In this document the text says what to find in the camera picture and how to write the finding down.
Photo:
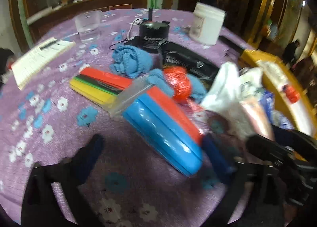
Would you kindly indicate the pink tissue pack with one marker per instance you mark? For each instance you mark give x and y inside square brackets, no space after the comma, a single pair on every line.
[255,115]

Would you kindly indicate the blue orange sponge pack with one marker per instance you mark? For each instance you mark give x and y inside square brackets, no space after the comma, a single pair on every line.
[161,128]

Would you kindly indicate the white plastic jar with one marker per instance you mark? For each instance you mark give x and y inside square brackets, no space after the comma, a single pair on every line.
[208,26]

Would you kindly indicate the black pen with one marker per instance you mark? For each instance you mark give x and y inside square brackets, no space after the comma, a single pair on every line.
[48,44]

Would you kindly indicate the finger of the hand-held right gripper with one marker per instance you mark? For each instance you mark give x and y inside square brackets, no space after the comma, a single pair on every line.
[262,145]
[292,134]

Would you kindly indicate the clear plastic cup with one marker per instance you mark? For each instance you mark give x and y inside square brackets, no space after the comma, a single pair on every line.
[88,26]

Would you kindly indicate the dark blue packet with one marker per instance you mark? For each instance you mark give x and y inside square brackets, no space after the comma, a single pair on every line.
[268,100]

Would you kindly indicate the white towel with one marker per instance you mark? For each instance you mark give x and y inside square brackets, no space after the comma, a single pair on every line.
[223,86]

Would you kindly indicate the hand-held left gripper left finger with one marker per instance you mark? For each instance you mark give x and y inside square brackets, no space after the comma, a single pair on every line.
[91,152]

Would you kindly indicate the black cylindrical motor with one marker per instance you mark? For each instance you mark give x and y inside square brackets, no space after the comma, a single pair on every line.
[152,36]

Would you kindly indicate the white clear-wrapped packet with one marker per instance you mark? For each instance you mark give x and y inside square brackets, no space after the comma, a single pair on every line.
[250,81]

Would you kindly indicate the black bag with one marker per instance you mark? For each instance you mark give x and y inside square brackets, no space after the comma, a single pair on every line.
[6,55]

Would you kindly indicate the light blue towel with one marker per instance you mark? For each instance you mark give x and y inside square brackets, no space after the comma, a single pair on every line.
[131,61]

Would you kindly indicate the pack of coloured foam sheets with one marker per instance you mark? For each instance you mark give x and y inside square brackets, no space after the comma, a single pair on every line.
[99,86]

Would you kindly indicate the white lined notepad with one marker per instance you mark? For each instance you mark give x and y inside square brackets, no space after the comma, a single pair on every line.
[37,61]

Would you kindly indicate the white printed tissue pack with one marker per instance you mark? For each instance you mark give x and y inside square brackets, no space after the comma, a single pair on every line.
[275,76]

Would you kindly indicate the small red plastic object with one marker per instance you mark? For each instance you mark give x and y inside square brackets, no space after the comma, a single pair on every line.
[292,93]

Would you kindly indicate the black printed packet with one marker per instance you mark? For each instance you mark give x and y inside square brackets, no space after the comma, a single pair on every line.
[188,63]

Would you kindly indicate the purple floral tablecloth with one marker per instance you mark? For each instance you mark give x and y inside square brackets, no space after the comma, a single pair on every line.
[148,187]

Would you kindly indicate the red plastic bag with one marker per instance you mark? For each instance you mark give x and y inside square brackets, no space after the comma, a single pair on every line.
[177,81]

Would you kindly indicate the wooden glass partition cabinet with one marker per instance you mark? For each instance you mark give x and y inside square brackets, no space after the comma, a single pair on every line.
[62,13]

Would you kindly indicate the yellow cardboard box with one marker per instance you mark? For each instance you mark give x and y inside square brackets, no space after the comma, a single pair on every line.
[250,55]

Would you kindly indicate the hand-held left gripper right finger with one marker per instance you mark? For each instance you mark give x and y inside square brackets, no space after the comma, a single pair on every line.
[218,157]

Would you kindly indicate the long white box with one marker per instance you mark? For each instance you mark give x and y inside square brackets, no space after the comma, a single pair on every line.
[42,15]

